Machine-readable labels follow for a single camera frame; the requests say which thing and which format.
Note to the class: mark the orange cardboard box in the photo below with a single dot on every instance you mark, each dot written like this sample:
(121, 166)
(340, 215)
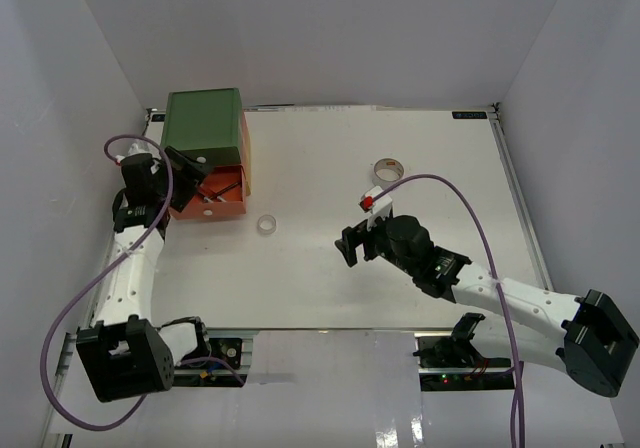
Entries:
(220, 177)

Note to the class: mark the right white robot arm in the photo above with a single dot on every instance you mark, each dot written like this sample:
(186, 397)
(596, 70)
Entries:
(586, 337)

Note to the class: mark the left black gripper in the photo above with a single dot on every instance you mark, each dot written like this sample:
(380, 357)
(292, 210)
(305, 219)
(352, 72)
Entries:
(191, 173)

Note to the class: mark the blue corner label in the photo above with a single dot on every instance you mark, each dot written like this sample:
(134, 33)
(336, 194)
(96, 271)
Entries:
(469, 115)

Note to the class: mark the large white tape roll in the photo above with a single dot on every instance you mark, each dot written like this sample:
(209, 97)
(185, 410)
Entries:
(386, 171)

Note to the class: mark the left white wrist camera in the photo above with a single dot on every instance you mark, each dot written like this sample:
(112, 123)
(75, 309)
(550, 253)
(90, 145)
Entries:
(136, 148)

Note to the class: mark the red pen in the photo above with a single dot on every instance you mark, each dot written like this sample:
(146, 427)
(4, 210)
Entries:
(212, 199)

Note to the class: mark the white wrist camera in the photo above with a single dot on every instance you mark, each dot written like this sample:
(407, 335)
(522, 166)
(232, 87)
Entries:
(136, 148)
(377, 206)

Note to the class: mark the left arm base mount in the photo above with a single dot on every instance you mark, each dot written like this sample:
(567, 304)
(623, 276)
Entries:
(223, 363)

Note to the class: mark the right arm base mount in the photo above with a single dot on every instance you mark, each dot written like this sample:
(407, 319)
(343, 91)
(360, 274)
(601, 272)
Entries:
(445, 365)

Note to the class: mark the green drawer box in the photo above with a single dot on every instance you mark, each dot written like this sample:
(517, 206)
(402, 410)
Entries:
(206, 124)

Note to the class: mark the black pen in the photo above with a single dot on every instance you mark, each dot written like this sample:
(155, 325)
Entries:
(226, 189)

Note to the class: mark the small clear tape roll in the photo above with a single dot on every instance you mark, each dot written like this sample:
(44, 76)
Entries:
(266, 225)

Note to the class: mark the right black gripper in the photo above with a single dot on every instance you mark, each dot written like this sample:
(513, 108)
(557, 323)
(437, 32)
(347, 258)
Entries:
(356, 236)

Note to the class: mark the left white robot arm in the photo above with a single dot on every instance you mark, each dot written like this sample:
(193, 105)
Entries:
(123, 352)

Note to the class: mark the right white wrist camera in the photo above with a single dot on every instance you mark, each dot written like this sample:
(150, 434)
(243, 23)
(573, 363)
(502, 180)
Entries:
(377, 206)

